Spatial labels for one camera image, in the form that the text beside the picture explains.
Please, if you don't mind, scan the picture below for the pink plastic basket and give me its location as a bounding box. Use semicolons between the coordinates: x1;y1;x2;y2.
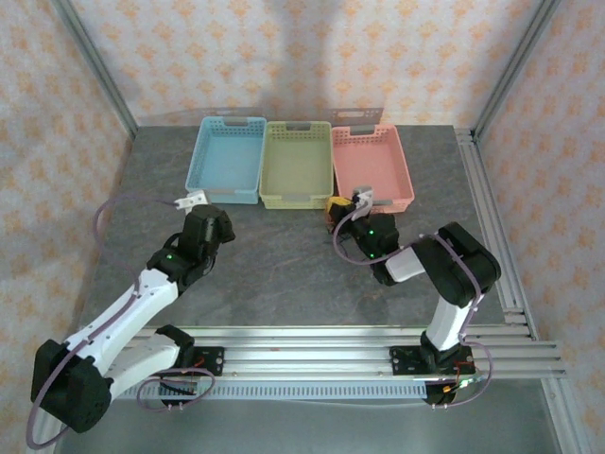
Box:
331;124;416;215

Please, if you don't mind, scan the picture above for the green plastic basket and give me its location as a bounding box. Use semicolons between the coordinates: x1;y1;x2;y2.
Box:
258;120;334;211

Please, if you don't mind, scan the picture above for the blue plastic basket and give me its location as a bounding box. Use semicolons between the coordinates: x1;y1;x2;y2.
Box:
183;116;268;205

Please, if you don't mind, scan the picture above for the black base connector box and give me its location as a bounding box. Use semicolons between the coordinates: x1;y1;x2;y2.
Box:
158;380;199;410
423;377;483;409

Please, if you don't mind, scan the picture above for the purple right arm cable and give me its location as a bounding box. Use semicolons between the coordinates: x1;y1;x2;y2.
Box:
333;205;495;410

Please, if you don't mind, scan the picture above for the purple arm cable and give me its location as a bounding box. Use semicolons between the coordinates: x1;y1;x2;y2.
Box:
333;205;495;410
26;194;216;450

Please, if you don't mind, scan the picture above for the perforated metal bracket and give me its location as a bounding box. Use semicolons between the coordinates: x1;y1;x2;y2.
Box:
328;107;385;127

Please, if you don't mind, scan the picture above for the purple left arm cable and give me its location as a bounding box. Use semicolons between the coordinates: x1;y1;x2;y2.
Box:
26;194;216;450

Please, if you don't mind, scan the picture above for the aluminium side rail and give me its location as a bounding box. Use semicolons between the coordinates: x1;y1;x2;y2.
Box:
455;127;540;341

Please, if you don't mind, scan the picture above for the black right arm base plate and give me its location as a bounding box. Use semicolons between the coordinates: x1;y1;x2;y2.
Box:
389;344;475;378

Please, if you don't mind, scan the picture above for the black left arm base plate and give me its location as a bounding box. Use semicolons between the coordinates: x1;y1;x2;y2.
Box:
191;346;224;378

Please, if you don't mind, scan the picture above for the aluminium mounting rail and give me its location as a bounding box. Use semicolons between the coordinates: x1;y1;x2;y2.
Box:
78;324;567;379

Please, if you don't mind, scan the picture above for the grey slotted cable duct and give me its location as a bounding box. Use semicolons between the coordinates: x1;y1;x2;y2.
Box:
111;379;429;402

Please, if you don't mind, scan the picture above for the aluminium frame post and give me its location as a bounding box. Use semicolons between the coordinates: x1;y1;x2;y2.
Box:
50;0;140;141
471;0;562;142

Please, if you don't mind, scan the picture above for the aluminium frame leg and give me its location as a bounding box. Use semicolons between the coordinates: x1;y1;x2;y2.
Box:
541;377;595;454
26;423;65;454

